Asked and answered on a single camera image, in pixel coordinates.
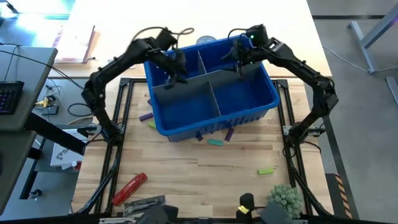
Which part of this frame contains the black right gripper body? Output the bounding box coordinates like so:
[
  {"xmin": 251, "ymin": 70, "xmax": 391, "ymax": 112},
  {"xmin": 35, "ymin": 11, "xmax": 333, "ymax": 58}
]
[{"xmin": 231, "ymin": 39, "xmax": 269, "ymax": 65}]

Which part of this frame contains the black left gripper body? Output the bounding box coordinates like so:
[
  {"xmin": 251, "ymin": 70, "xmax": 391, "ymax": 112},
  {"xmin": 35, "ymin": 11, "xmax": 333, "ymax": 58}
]
[{"xmin": 160, "ymin": 49, "xmax": 190, "ymax": 79}]

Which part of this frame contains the blue plastic bin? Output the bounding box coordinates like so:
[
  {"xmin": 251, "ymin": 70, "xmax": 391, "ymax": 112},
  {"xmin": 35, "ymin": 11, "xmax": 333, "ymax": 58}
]
[{"xmin": 143, "ymin": 34, "xmax": 280, "ymax": 143}]

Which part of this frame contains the grey metal stand leg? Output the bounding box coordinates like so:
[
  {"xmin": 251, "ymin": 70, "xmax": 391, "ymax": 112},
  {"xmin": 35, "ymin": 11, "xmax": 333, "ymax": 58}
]
[{"xmin": 348, "ymin": 2, "xmax": 398, "ymax": 106}]

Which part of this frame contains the black small box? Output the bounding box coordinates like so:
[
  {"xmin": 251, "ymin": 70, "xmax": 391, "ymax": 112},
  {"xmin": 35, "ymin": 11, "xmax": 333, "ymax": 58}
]
[{"xmin": 42, "ymin": 105, "xmax": 60, "ymax": 116}]

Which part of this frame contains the yellow connector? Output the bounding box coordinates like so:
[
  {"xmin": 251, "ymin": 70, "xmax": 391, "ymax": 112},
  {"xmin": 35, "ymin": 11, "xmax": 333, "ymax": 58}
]
[{"xmin": 35, "ymin": 95, "xmax": 57, "ymax": 108}]

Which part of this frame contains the black desk beam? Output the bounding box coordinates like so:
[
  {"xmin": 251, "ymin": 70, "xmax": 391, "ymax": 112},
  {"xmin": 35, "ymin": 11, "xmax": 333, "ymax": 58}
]
[{"xmin": 23, "ymin": 116, "xmax": 87, "ymax": 156}]

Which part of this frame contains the grey side desk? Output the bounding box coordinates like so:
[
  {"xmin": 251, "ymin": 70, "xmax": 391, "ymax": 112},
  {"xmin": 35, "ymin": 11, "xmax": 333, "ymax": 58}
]
[{"xmin": 0, "ymin": 45, "xmax": 59, "ymax": 215}]

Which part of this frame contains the green artificial plant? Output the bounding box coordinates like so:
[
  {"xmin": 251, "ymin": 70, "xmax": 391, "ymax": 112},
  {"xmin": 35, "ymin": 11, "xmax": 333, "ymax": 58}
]
[{"xmin": 267, "ymin": 184, "xmax": 303, "ymax": 218}]

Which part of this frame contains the black keyboard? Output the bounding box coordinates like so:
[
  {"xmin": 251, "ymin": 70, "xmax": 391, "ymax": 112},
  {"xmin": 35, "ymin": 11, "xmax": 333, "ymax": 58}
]
[{"xmin": 0, "ymin": 80, "xmax": 25, "ymax": 116}]

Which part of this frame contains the black caster wheel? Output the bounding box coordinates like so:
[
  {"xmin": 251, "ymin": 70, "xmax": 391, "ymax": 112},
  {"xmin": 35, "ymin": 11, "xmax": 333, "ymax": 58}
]
[{"xmin": 27, "ymin": 188, "xmax": 44, "ymax": 200}]

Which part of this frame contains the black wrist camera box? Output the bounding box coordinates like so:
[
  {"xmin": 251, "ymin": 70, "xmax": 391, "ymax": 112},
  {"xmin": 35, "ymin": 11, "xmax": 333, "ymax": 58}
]
[
  {"xmin": 155, "ymin": 28, "xmax": 178, "ymax": 51},
  {"xmin": 244, "ymin": 24, "xmax": 269, "ymax": 47}
]

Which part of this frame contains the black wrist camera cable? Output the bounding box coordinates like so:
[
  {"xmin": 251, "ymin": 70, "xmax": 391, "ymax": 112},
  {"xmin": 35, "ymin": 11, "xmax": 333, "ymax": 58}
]
[
  {"xmin": 226, "ymin": 27, "xmax": 249, "ymax": 41},
  {"xmin": 132, "ymin": 26, "xmax": 195, "ymax": 43}
]

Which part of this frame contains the grey floor cable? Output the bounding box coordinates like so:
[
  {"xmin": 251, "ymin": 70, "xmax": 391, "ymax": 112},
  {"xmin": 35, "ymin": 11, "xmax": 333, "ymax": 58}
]
[{"xmin": 322, "ymin": 45, "xmax": 398, "ymax": 75}]

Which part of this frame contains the black coiled cable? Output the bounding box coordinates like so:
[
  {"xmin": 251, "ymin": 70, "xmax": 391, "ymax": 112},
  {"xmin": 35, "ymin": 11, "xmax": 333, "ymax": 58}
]
[{"xmin": 67, "ymin": 102, "xmax": 91, "ymax": 118}]

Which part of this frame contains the black desk cable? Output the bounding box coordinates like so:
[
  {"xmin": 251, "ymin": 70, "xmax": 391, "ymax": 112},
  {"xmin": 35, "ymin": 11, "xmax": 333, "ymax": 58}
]
[{"xmin": 0, "ymin": 48, "xmax": 86, "ymax": 91}]

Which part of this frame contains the red tool handle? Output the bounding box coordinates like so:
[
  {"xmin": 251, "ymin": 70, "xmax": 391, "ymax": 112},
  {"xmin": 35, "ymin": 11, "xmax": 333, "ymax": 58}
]
[{"xmin": 111, "ymin": 172, "xmax": 149, "ymax": 207}]

